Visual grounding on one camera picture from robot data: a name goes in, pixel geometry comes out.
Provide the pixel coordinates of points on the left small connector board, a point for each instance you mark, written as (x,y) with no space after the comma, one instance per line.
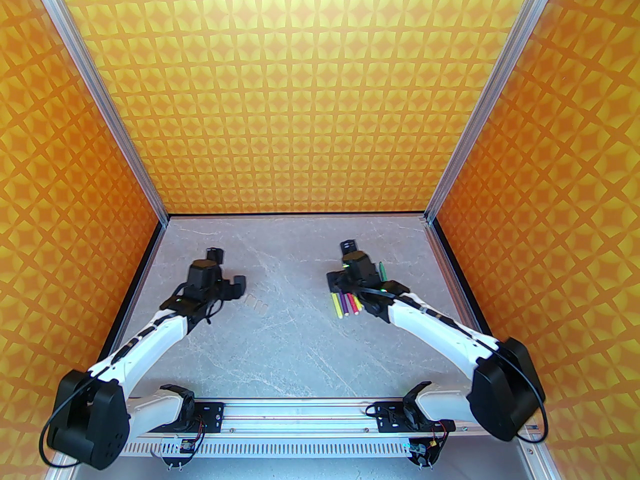
(184,448)

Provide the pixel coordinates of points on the black table edge strip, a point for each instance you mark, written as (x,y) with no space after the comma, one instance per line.
(456,263)
(300,214)
(145,263)

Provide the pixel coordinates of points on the row of coloured marker pens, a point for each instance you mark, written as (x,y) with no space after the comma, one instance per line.
(336,305)

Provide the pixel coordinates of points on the yellow highlighter pen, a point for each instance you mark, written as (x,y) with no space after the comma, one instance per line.
(357,300)

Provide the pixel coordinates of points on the left aluminium frame post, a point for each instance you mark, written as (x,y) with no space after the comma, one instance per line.
(102,98)

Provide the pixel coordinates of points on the right aluminium frame post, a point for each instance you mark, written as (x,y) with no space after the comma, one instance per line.
(490,98)

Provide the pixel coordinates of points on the purple highlighter pen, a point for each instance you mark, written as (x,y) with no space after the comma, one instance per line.
(345,304)

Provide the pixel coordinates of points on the right small connector board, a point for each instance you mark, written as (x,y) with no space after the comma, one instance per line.
(419,450)

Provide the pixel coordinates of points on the aluminium mounting rail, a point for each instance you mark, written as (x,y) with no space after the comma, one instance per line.
(300,413)

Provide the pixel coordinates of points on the aluminium frame post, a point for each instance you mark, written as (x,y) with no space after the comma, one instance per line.
(490,98)
(102,98)

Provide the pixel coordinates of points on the pink highlighter pen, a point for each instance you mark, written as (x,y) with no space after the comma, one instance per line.
(354,304)

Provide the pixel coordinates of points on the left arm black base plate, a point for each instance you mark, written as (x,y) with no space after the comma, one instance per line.
(212,415)

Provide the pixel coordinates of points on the green highlighter pen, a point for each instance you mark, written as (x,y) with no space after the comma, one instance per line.
(381,270)

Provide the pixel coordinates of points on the aluminium side rail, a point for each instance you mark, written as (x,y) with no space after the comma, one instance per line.
(446,263)
(153,263)

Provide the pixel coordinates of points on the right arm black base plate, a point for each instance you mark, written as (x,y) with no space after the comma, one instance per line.
(387,415)

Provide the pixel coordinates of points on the small connector board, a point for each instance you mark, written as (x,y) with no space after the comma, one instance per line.
(419,450)
(184,448)

